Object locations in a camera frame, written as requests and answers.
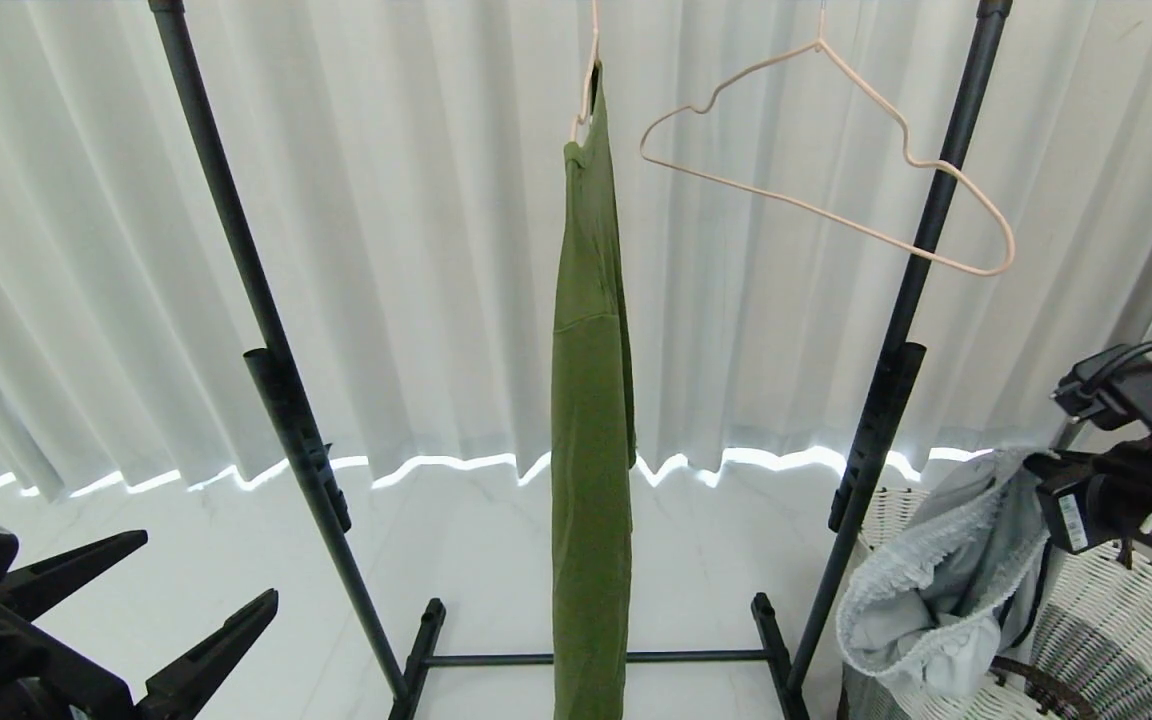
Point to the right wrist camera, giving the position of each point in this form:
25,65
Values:
1126,395

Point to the green long-sleeved shirt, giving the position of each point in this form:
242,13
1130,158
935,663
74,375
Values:
591,450

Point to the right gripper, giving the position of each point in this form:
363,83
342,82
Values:
1121,495

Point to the pink clothes hanger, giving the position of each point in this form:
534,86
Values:
861,80
595,25

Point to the white curtain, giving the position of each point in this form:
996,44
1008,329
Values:
416,250

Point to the white laundry basket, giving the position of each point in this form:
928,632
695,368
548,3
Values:
1126,630

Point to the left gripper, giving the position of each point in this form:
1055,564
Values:
16,680

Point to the pale grey shorts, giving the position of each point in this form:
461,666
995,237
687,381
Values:
936,560

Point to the black clothes rack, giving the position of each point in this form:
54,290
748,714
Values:
281,400

